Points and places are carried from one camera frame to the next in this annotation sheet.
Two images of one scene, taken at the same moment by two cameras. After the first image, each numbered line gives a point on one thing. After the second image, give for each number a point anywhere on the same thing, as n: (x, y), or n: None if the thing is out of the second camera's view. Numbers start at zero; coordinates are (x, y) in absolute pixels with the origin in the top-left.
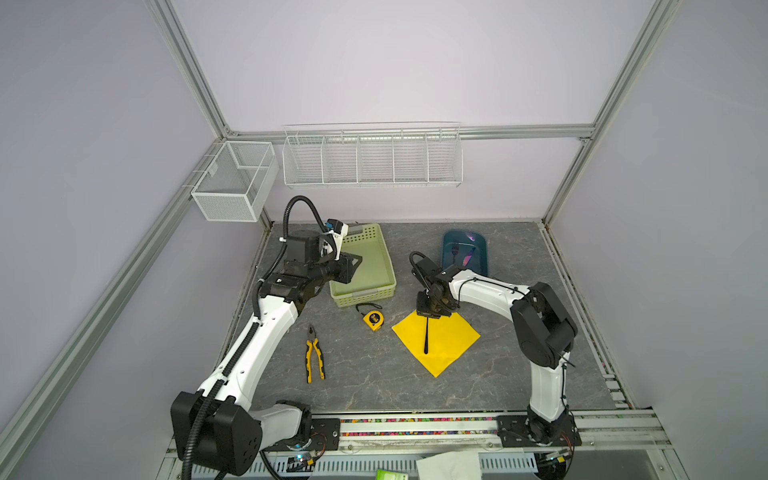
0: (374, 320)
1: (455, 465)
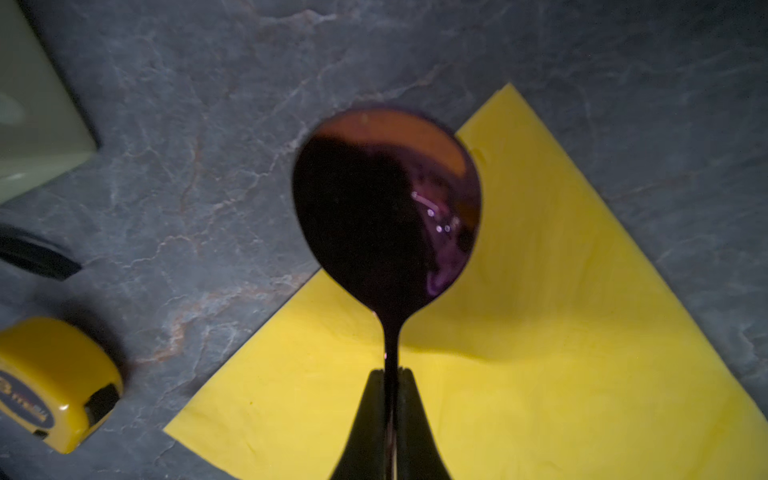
0: (57, 379)
1: None
